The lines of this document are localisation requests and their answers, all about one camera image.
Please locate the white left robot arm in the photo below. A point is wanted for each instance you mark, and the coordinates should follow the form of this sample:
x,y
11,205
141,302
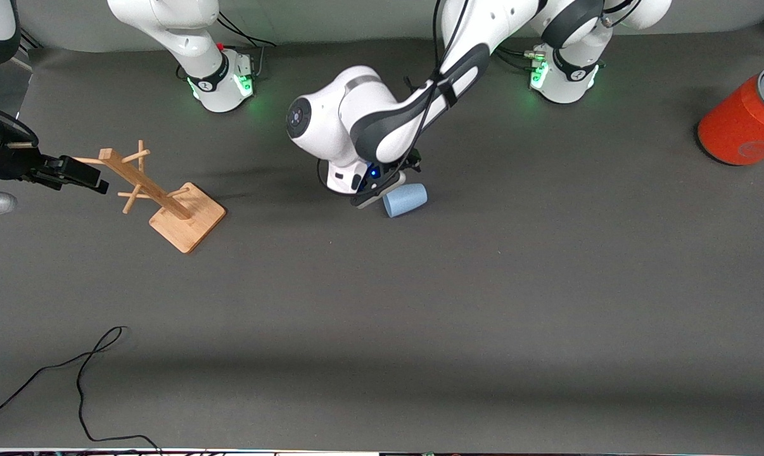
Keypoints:
x,y
356,107

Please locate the orange cylindrical can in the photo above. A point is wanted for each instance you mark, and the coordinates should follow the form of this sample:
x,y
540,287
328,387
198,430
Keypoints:
x,y
737,126

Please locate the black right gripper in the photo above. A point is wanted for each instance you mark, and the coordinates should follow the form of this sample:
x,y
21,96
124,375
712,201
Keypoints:
x,y
14,163

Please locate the aluminium frame bar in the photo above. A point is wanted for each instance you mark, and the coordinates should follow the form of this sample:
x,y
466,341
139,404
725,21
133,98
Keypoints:
x,y
24,44

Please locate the light blue plastic cup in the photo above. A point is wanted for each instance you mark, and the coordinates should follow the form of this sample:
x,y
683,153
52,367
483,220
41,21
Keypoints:
x,y
407,201

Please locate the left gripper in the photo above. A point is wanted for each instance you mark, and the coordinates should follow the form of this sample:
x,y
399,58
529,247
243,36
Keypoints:
x,y
400,172

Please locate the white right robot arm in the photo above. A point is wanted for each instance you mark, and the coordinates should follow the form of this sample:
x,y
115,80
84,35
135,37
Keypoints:
x,y
166,25

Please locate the wooden cup rack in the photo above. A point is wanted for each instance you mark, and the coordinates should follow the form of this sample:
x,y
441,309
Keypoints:
x,y
189,218

